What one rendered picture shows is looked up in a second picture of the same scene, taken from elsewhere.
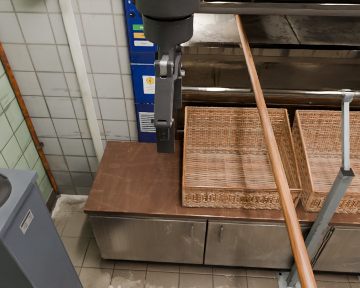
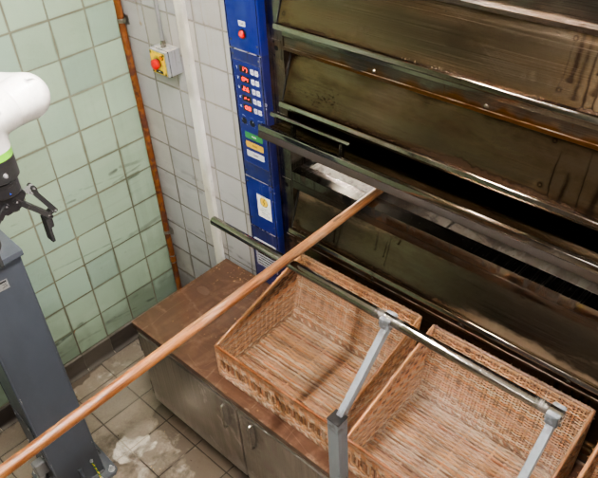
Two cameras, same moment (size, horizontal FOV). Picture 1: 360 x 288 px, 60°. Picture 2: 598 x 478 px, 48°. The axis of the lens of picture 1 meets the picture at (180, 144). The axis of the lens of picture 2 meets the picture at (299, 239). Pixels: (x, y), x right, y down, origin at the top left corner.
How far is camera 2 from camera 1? 1.50 m
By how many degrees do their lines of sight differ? 32
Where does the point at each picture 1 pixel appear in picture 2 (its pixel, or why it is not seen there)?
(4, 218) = not seen: outside the picture
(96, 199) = (152, 317)
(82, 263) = (143, 394)
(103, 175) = (182, 295)
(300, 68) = (442, 264)
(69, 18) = (194, 101)
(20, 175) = (9, 248)
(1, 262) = not seen: outside the picture
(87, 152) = (211, 262)
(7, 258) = not seen: outside the picture
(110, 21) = (231, 119)
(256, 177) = (337, 392)
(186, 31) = not seen: outside the picture
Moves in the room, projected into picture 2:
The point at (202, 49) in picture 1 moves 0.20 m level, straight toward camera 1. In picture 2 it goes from (319, 187) to (278, 212)
